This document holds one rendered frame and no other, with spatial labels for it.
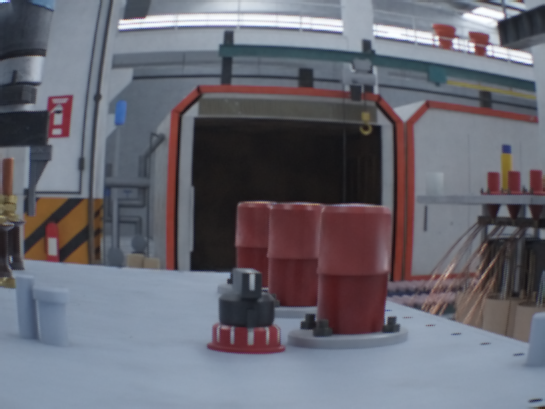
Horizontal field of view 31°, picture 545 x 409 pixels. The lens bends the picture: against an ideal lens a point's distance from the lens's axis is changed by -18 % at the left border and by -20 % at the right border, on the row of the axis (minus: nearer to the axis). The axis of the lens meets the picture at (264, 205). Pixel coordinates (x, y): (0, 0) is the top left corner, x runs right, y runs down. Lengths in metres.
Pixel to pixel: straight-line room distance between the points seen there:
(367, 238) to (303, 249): 0.33
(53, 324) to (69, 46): 10.86
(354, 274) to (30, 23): 0.67
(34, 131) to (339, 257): 0.59
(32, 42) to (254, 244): 0.52
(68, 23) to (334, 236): 10.81
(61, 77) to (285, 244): 10.38
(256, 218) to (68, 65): 10.07
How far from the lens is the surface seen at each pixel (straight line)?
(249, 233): 1.74
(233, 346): 1.04
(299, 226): 1.41
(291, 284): 1.41
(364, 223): 1.09
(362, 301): 1.09
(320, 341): 1.07
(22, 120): 1.53
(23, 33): 1.53
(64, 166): 11.67
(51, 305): 0.96
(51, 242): 11.51
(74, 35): 11.80
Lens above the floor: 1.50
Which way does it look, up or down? level
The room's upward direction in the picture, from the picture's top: 1 degrees clockwise
